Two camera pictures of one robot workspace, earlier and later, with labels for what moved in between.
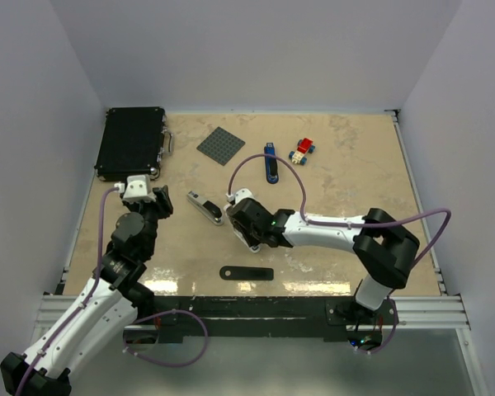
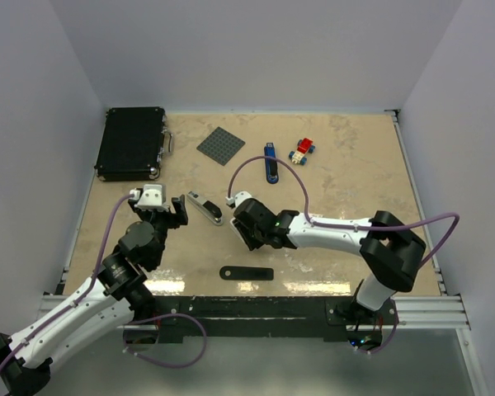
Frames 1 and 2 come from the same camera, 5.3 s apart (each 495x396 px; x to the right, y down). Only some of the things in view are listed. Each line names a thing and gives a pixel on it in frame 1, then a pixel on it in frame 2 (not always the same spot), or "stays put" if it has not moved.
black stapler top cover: (247, 273) stays put
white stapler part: (256, 248) stays put
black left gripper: (162, 203) -> (180, 217)
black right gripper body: (252, 235) stays put
